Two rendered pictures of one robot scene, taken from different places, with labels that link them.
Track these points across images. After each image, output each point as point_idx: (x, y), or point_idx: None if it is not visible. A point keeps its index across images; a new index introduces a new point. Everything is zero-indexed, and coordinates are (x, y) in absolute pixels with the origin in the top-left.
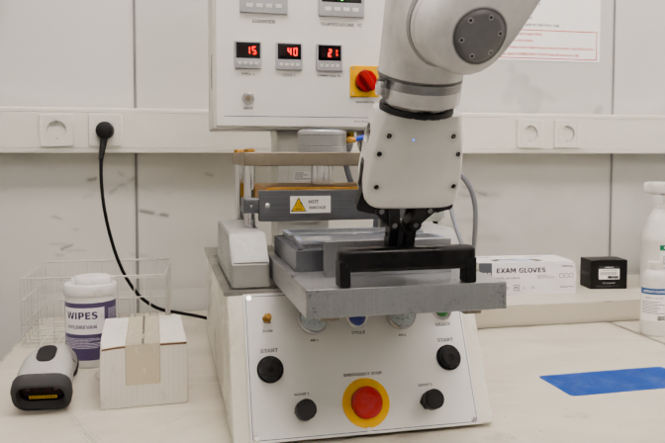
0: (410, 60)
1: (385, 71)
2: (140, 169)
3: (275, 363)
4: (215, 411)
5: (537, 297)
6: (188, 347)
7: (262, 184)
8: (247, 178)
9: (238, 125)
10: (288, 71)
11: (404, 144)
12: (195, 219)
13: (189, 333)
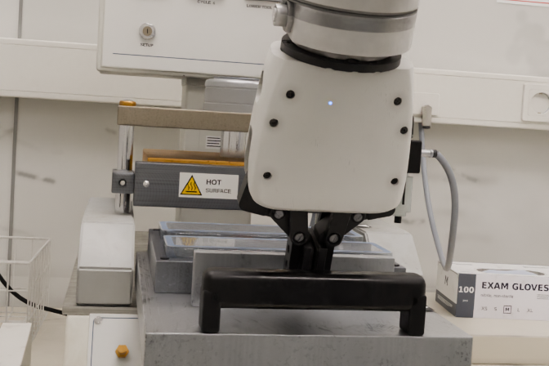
0: None
1: None
2: (20, 118)
3: None
4: None
5: (535, 324)
6: (51, 363)
7: (153, 151)
8: (122, 143)
9: (132, 67)
10: None
11: (314, 109)
12: (89, 188)
13: (60, 342)
